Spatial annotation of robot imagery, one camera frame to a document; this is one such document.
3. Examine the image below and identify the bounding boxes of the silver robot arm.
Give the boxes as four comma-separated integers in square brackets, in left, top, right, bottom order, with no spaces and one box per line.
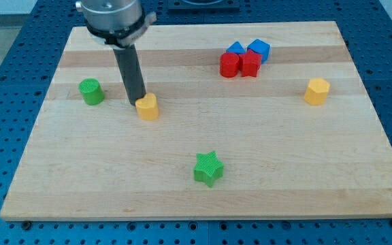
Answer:
[76,0,157,49]

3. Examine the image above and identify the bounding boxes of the red star block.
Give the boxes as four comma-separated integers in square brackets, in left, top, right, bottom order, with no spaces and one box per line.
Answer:
[239,50,262,78]

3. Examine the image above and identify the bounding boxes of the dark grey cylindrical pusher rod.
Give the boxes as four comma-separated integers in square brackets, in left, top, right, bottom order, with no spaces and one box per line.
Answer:
[114,45,146,106]

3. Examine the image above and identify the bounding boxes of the yellow heart block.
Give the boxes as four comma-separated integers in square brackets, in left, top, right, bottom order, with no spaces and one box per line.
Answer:
[135,93,159,120]

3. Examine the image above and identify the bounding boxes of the red cylinder block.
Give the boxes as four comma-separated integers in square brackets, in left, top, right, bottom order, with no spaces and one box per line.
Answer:
[219,52,240,78]

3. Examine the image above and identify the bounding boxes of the green cylinder block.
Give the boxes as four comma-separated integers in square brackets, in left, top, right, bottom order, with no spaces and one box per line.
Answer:
[78,78,105,105]

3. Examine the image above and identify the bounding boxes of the yellow hexagon block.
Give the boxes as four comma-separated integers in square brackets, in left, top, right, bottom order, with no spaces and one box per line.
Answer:
[304,78,330,105]

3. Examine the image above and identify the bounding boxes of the light wooden board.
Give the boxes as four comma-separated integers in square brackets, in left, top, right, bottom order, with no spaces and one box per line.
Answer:
[0,21,392,221]

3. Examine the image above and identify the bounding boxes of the blue cube block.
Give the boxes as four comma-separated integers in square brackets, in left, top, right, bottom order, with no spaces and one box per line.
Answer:
[247,39,271,64]

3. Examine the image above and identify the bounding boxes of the blue triangle block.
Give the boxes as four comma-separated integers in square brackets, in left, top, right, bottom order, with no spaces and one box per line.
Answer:
[226,42,246,54]

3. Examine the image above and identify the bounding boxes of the green star block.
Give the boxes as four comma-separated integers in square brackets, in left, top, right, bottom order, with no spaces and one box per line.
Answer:
[193,151,224,188]

